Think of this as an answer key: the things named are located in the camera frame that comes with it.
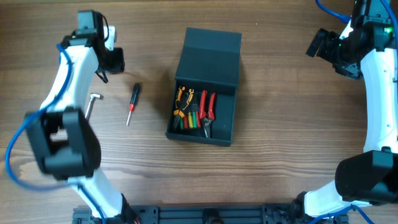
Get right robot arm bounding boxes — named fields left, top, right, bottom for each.
left=290, top=0, right=397, bottom=223

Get left blue cable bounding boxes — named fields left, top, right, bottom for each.
left=4, top=43, right=108, bottom=224

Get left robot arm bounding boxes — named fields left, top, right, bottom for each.
left=26, top=10, right=139, bottom=223

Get clear case coloured mini screwdrivers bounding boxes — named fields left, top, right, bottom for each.
left=180, top=98, right=201, bottom=130

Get black red handled screwdriver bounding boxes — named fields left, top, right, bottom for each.
left=126, top=83, right=141, bottom=126

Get red handled snips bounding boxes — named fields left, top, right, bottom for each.
left=199, top=90, right=216, bottom=138

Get silver L-shaped socket wrench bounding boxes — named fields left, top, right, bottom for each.
left=85, top=93, right=103, bottom=120

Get orange black long-nose pliers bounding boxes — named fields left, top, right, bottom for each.
left=172, top=86, right=194, bottom=130

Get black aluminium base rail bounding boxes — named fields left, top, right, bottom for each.
left=72, top=202, right=349, bottom=224

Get dark green lidded box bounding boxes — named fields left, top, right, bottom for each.
left=165, top=27, right=242, bottom=146

